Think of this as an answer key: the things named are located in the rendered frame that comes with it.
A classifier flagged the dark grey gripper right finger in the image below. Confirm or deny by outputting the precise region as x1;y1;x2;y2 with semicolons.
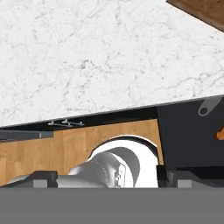
157;164;224;189

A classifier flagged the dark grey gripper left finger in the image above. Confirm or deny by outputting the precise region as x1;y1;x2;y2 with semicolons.
4;170;59;189

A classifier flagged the brown wooden cutting board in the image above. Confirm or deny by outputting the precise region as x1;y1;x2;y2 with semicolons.
165;0;224;33

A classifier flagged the dark grey drawer front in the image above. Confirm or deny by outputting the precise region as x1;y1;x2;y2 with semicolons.
0;129;55;142

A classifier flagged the white rounded object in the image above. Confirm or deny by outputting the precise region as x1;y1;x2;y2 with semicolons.
57;134;160;189

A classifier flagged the orange object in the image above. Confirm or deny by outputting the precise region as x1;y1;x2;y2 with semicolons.
215;125;224;142

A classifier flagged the black cupboard front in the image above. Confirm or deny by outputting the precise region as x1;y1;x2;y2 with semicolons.
0;106;158;131

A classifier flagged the silver cupboard handle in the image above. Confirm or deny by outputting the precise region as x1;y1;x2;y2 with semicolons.
60;118;86;127
47;120;74;128

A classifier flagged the grey metal utensil handle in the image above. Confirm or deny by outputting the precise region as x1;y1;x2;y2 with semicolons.
197;95;224;117

